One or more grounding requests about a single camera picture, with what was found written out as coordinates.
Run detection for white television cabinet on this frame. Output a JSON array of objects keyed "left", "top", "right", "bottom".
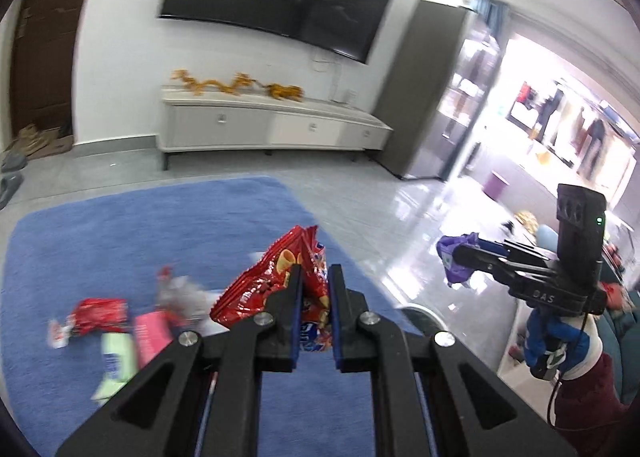
[{"left": 156, "top": 86, "right": 395, "bottom": 170}]

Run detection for row of hanging clothes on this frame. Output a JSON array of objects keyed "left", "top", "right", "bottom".
[{"left": 517, "top": 81, "right": 621, "bottom": 178}]

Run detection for red and white snack wrapper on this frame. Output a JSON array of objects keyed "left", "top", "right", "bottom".
[{"left": 47, "top": 298, "right": 130, "bottom": 349}]

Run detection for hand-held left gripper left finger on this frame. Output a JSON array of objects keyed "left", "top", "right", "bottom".
[{"left": 55, "top": 264, "right": 306, "bottom": 457}]

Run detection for teal sofa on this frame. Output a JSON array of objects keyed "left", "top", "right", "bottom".
[{"left": 597, "top": 262, "right": 640, "bottom": 405}]

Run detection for gold dragon ornament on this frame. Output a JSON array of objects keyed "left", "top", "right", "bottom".
[{"left": 170, "top": 68, "right": 306, "bottom": 104}]

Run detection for brown door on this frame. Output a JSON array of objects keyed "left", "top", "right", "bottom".
[{"left": 10, "top": 0, "right": 111, "bottom": 145}]

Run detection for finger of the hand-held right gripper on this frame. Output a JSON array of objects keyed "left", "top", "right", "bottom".
[
  {"left": 452, "top": 243, "right": 532, "bottom": 288},
  {"left": 475, "top": 235, "right": 557, "bottom": 265}
]

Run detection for tall grey cabinet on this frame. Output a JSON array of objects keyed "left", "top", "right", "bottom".
[{"left": 371, "top": 0, "right": 481, "bottom": 181}]

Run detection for grey slippers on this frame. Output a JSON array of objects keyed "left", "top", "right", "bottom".
[{"left": 0, "top": 147, "right": 28, "bottom": 210}]

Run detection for person's right forearm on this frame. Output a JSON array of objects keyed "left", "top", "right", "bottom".
[{"left": 549, "top": 351, "right": 640, "bottom": 457}]

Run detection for green and white packet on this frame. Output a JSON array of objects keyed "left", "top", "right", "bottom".
[{"left": 91, "top": 331, "right": 138, "bottom": 400}]

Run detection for blue curtain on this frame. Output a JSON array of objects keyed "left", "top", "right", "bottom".
[{"left": 472, "top": 0, "right": 512, "bottom": 40}]

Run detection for cardboard pile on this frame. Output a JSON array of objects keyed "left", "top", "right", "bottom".
[{"left": 12, "top": 123, "right": 75, "bottom": 160}]

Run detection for white round bin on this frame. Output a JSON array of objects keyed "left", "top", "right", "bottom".
[{"left": 399, "top": 306, "right": 447, "bottom": 338}]

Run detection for grey wrapper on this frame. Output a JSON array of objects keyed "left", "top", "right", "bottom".
[{"left": 152, "top": 266, "right": 211, "bottom": 327}]

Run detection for purple stool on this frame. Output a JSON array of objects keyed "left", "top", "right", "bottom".
[{"left": 484, "top": 172, "right": 510, "bottom": 200}]

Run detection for pink packet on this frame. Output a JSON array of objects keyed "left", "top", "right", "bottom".
[{"left": 131, "top": 312, "right": 176, "bottom": 370}]

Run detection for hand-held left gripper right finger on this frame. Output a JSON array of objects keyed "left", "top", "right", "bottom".
[{"left": 327, "top": 264, "right": 577, "bottom": 457}]

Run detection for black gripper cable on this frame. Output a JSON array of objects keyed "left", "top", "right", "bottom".
[{"left": 547, "top": 317, "right": 590, "bottom": 430}]

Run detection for white wall cables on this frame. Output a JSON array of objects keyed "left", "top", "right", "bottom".
[{"left": 312, "top": 48, "right": 357, "bottom": 105}]

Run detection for blue rug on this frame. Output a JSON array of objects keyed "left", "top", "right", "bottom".
[{"left": 0, "top": 176, "right": 443, "bottom": 457}]

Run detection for person's right hand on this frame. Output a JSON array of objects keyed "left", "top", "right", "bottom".
[{"left": 524, "top": 308, "right": 602, "bottom": 381}]

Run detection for red chip bag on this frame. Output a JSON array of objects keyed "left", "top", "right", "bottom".
[{"left": 209, "top": 224, "right": 333, "bottom": 354}]

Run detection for purple wrapper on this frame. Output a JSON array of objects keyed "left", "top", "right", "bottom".
[{"left": 436, "top": 232, "right": 482, "bottom": 288}]

